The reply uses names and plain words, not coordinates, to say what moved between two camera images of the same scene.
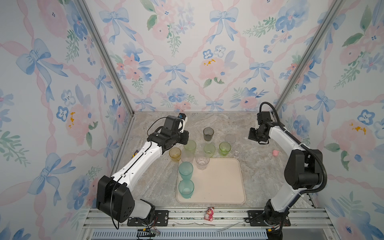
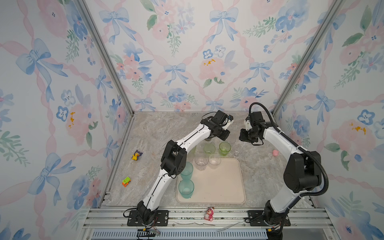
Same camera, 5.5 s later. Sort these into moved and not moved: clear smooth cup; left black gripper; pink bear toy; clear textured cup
Moved: clear textured cup; left black gripper
Not moved: clear smooth cup; pink bear toy
